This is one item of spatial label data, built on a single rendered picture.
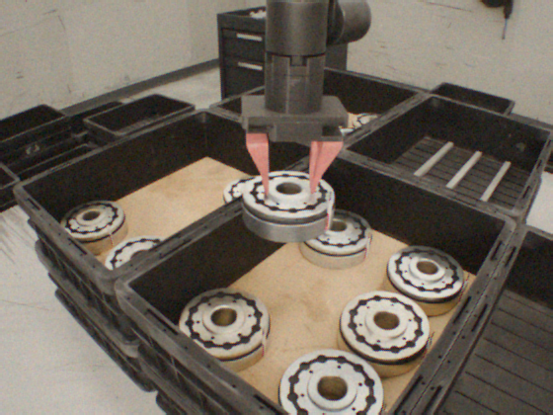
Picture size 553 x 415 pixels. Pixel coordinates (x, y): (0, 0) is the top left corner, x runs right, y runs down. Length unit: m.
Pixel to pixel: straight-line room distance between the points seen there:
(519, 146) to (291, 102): 0.66
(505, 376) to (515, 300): 0.13
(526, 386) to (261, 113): 0.41
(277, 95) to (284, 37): 0.06
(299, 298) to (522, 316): 0.30
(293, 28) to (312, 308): 0.33
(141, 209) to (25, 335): 0.29
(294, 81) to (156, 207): 0.41
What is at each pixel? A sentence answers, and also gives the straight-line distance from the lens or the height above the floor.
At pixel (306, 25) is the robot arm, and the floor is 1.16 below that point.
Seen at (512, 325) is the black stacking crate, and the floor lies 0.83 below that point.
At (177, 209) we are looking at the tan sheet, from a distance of 0.72.
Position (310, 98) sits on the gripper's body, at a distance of 0.41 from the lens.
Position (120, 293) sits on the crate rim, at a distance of 0.44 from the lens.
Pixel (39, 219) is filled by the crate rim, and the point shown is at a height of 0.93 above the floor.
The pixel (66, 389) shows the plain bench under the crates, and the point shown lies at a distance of 0.68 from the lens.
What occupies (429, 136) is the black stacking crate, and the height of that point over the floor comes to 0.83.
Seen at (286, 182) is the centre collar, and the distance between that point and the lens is 0.49.
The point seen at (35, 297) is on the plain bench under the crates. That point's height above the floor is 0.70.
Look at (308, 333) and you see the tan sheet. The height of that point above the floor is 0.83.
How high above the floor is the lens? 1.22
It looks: 33 degrees down
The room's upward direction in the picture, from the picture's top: straight up
